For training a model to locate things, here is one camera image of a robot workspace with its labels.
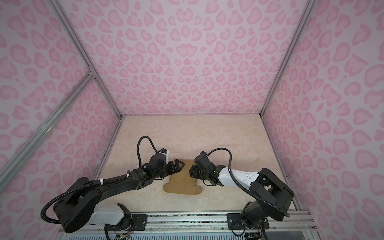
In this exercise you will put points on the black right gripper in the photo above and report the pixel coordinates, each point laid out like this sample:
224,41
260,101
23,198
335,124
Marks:
192,171

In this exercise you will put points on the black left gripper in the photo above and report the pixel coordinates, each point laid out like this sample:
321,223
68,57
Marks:
174,170

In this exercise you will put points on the brown cardboard paper box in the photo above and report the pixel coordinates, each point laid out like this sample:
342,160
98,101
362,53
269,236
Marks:
181,183

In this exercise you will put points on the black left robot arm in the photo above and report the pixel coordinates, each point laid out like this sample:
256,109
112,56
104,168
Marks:
79,205

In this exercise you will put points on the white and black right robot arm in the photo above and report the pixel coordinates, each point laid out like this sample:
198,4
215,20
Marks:
272,196

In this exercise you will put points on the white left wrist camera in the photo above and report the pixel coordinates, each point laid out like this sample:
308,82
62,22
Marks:
166,153

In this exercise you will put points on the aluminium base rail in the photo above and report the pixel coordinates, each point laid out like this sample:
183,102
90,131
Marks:
205,225

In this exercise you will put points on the aluminium diagonal left wall bar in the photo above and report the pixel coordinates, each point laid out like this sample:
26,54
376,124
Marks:
23,155

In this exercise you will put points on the aluminium back right corner post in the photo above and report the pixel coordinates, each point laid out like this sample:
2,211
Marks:
297,34

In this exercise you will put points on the aluminium corner post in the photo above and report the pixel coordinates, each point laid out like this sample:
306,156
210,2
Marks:
64,20
297,34

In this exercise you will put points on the aluminium back left corner post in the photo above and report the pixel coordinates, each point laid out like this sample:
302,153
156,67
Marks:
64,20

